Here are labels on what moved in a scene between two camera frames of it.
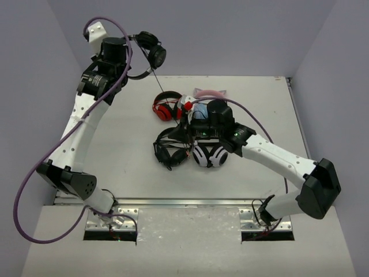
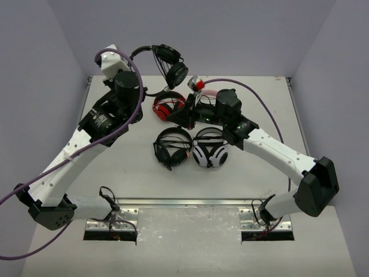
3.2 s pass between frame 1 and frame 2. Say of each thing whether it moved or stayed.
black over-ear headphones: stayed
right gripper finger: moved
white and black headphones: stayed
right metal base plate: stayed
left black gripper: moved
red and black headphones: stayed
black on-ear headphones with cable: moved
